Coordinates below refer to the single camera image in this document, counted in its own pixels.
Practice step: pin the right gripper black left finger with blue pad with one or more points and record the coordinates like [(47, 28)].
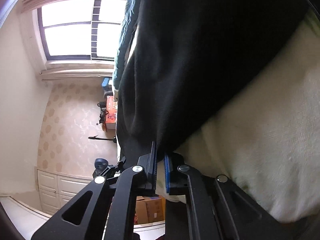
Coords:
[(105, 208)]

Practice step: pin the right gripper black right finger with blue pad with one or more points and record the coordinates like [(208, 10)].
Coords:
[(215, 208)]

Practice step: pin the black pants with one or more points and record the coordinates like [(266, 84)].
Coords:
[(191, 58)]

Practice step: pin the dark blue round device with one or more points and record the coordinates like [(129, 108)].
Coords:
[(101, 165)]

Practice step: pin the cardboard box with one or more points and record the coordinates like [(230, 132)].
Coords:
[(149, 210)]

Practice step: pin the black stick tool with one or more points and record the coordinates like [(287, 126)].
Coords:
[(114, 139)]

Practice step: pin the white cabinet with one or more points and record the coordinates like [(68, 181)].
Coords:
[(56, 190)]

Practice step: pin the red printed box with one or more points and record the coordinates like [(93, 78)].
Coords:
[(110, 114)]

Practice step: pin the floral white bed sheet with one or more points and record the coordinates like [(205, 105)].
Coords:
[(267, 138)]

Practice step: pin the blue storage box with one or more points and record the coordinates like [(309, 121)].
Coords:
[(106, 81)]

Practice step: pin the teal quilted blanket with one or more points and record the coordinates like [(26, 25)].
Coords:
[(128, 28)]

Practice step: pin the window with dark frame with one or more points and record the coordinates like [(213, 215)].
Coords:
[(81, 29)]

